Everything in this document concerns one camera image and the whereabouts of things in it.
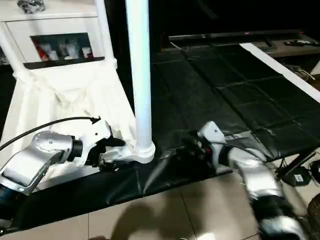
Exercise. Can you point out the white plastic table top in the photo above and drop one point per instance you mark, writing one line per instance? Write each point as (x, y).
(65, 95)

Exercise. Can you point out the white plastic table leg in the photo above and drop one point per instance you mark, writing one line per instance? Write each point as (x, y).
(11, 50)
(141, 70)
(104, 35)

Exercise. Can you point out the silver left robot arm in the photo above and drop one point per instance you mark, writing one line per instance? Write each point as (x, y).
(35, 160)

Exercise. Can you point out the black work mat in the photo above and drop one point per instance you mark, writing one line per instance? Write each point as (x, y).
(225, 95)

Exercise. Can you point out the black metal bar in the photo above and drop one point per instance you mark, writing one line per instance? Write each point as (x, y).
(240, 35)

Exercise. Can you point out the white glass-door cabinet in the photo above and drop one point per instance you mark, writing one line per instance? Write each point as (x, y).
(55, 27)

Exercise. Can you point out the crumpled silver object on cabinet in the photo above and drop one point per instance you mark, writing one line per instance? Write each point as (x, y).
(31, 5)

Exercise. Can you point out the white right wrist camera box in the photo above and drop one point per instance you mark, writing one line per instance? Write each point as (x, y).
(212, 137)

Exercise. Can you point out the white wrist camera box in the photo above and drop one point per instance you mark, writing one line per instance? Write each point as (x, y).
(212, 137)
(95, 136)

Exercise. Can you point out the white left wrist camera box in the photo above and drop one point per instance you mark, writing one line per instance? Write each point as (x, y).
(95, 136)

